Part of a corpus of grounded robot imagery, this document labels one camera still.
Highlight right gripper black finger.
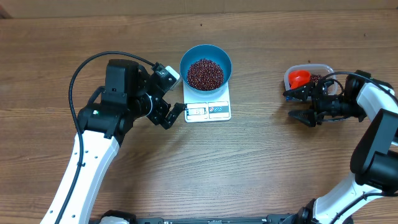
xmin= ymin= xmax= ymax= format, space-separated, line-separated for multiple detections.
xmin=288 ymin=110 xmax=317 ymax=127
xmin=282 ymin=82 xmax=315 ymax=101

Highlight orange measuring scoop blue handle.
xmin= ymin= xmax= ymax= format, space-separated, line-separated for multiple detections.
xmin=289 ymin=70 xmax=311 ymax=89

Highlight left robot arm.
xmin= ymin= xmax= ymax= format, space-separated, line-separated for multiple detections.
xmin=42 ymin=59 xmax=186 ymax=223

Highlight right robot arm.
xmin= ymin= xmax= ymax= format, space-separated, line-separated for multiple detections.
xmin=267 ymin=70 xmax=397 ymax=223

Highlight white digital kitchen scale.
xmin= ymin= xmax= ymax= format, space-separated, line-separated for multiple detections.
xmin=183 ymin=83 xmax=232 ymax=123

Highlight red beans in bowl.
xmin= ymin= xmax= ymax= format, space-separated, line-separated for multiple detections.
xmin=187 ymin=58 xmax=224 ymax=91

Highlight blue metal bowl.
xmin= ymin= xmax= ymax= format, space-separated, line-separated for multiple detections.
xmin=180 ymin=44 xmax=233 ymax=93

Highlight red beans in container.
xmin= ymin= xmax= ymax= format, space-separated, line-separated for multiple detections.
xmin=310 ymin=73 xmax=323 ymax=84

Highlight clear plastic bean container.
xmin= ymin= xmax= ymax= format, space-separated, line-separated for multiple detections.
xmin=284 ymin=63 xmax=340 ymax=101

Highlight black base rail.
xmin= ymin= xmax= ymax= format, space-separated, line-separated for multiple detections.
xmin=136 ymin=214 xmax=297 ymax=224

